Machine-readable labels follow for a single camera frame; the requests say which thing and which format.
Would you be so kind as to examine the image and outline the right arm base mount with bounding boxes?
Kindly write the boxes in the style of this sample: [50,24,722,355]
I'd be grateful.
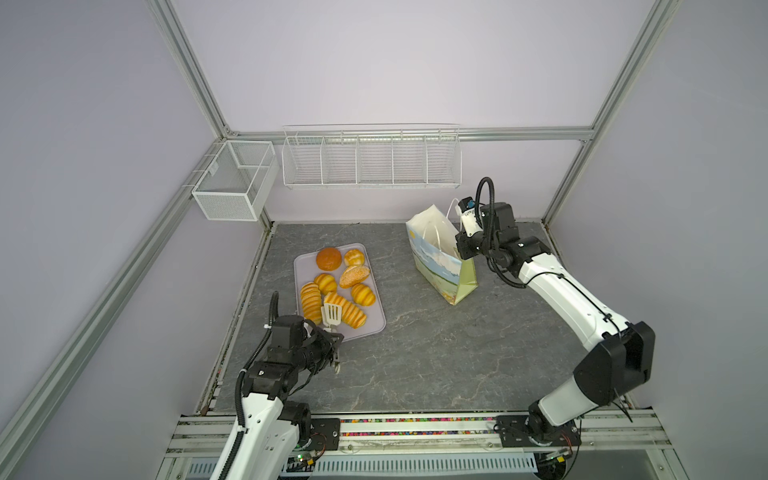
[493,414,581,448]

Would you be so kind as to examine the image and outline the long white wire basket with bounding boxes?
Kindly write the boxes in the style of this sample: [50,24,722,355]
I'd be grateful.
[282,123,463,189]

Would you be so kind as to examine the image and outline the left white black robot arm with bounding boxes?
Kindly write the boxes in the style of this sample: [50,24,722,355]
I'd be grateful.
[212,315,343,479]

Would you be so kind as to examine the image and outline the lavender plastic tray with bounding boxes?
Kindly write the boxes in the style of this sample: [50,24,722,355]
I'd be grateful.
[293,243,386,342]

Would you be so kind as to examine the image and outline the yellow twisted fake bread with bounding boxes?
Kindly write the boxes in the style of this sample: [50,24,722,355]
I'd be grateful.
[350,283,377,307]

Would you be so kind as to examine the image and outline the brown round fake bun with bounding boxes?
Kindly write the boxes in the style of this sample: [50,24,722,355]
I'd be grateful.
[315,247,343,272]

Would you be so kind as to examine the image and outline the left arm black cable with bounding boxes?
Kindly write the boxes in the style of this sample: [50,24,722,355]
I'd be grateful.
[215,290,283,480]

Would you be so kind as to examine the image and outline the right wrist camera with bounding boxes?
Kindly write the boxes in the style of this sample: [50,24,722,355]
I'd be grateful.
[456,197,482,237]

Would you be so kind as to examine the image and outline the small white mesh basket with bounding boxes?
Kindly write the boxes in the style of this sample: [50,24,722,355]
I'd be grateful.
[192,140,279,222]

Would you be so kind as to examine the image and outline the yellow striped fake bread roll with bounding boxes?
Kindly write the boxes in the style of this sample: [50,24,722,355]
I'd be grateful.
[314,273,338,296]

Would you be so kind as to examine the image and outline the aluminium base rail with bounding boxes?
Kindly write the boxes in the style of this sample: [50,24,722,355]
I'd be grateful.
[161,410,673,463]

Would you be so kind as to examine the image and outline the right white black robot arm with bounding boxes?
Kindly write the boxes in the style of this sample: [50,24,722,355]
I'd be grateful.
[456,197,656,445]

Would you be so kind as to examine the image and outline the sesame fake bread roll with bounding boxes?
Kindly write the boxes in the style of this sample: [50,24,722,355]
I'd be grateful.
[339,265,370,289]

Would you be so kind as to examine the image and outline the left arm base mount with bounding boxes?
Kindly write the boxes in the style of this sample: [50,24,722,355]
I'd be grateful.
[294,417,341,451]

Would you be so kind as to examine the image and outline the long ridged fake bread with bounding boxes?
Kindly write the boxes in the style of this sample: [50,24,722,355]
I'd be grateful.
[324,293,367,329]

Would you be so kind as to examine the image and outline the printed paper gift bag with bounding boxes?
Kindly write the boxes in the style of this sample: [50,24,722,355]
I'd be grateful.
[406,205,478,305]

